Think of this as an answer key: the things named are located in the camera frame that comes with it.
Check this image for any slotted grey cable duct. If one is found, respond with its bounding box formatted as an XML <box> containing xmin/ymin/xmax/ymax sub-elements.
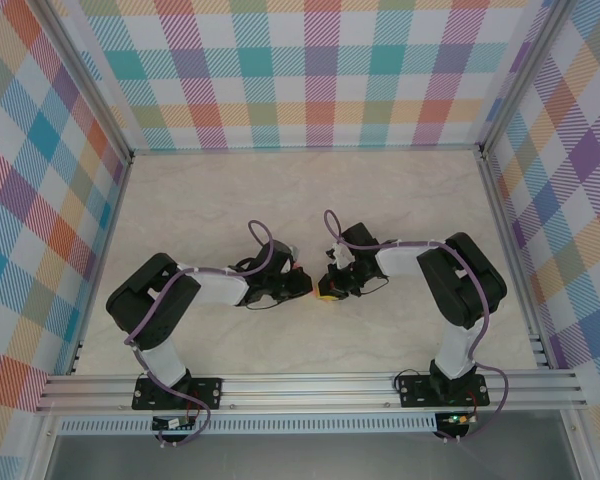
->
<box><xmin>58</xmin><ymin>413</ymin><xmax>439</xmax><ymax>435</ymax></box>

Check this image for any small green-lit circuit board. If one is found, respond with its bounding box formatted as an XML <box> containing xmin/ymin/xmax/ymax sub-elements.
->
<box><xmin>440</xmin><ymin>412</ymin><xmax>480</xmax><ymax>428</ymax></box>

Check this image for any black labelled control box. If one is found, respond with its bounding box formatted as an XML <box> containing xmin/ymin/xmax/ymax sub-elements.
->
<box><xmin>152</xmin><ymin>414</ymin><xmax>197</xmax><ymax>432</ymax></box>

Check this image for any aluminium side rail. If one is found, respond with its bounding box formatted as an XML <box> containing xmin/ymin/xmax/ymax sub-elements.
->
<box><xmin>478</xmin><ymin>152</ymin><xmax>552</xmax><ymax>371</ymax></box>
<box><xmin>68</xmin><ymin>154</ymin><xmax>135</xmax><ymax>376</ymax></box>

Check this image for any aluminium frame post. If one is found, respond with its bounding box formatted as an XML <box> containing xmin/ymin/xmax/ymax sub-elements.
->
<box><xmin>38</xmin><ymin>0</ymin><xmax>135</xmax><ymax>164</ymax></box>
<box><xmin>478</xmin><ymin>0</ymin><xmax>571</xmax><ymax>161</ymax></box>

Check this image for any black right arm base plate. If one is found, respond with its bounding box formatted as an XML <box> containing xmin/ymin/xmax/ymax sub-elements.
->
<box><xmin>396</xmin><ymin>372</ymin><xmax>490</xmax><ymax>409</ymax></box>

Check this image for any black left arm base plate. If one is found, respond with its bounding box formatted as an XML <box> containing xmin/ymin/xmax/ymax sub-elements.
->
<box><xmin>132</xmin><ymin>375</ymin><xmax>224</xmax><ymax>412</ymax></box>

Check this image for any wide aluminium mounting rail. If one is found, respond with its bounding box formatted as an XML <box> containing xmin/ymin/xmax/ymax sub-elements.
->
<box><xmin>34</xmin><ymin>368</ymin><xmax>589</xmax><ymax>415</ymax></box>

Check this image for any thin aluminium frame bar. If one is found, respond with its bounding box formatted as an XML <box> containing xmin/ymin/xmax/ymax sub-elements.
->
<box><xmin>128</xmin><ymin>143</ymin><xmax>485</xmax><ymax>155</ymax></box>

